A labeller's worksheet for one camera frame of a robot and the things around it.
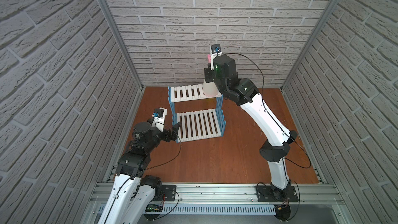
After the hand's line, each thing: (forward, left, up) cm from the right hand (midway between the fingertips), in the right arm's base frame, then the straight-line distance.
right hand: (205, 65), depth 65 cm
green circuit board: (-45, +28, -48) cm, 71 cm away
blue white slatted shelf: (+3, +3, -44) cm, 44 cm away
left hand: (-13, +18, -18) cm, 28 cm away
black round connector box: (-50, -32, -47) cm, 76 cm away
